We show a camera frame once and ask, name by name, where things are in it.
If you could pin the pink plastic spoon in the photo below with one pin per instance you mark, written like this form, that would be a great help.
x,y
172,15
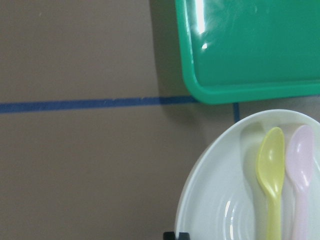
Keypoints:
x,y
299,169

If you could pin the white round plate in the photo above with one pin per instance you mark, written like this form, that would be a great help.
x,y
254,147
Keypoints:
x,y
222,199

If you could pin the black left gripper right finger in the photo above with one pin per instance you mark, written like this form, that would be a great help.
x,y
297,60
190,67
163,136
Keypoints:
x,y
184,236

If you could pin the green plastic tray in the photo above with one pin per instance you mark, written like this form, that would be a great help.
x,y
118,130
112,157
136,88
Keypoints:
x,y
249,50

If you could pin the yellow plastic spoon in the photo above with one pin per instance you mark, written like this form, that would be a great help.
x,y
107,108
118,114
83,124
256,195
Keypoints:
x,y
270,174

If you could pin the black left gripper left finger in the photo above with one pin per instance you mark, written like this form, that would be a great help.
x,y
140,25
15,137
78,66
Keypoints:
x,y
169,235

